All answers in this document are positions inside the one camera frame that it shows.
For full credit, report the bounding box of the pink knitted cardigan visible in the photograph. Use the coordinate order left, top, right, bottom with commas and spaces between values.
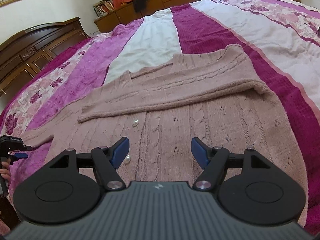
23, 43, 309, 228

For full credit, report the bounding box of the person's left hand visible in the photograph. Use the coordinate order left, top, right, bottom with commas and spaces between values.
0, 159, 11, 186

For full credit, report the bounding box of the dark wooden headboard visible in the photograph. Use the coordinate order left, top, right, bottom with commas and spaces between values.
1, 17, 89, 95

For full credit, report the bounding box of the pink purple striped bedspread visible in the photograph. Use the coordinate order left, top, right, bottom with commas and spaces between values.
1, 0, 319, 233

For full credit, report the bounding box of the row of books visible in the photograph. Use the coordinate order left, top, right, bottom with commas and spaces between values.
93, 0, 114, 17

